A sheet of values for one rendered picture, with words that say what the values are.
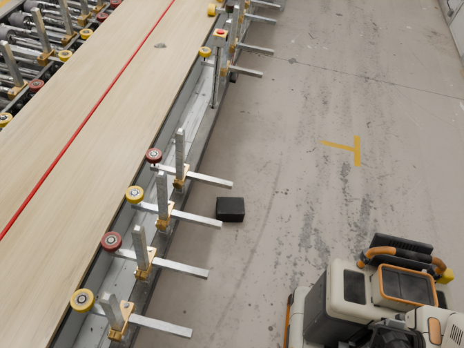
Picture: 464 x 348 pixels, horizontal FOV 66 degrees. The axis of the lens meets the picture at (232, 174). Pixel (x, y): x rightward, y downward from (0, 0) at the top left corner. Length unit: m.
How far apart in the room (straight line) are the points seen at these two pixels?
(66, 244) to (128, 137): 0.64
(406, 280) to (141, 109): 1.54
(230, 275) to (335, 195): 1.12
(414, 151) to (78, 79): 2.93
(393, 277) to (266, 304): 0.99
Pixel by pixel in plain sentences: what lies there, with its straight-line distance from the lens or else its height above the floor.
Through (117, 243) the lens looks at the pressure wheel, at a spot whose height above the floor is 0.91.
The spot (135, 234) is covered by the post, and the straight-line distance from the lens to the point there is 1.31.
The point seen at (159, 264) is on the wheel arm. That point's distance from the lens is 1.58.
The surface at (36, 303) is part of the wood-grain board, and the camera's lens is 1.53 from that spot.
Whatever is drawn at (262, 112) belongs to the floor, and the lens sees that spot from 3.54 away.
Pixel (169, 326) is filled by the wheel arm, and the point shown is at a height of 0.84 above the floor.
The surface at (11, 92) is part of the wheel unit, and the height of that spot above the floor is 0.84.
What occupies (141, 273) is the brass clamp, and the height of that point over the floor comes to 0.83.
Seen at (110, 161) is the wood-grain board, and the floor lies 0.90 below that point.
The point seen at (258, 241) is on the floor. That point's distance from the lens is 2.62.
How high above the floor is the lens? 2.25
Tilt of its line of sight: 50 degrees down
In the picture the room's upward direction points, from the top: 10 degrees clockwise
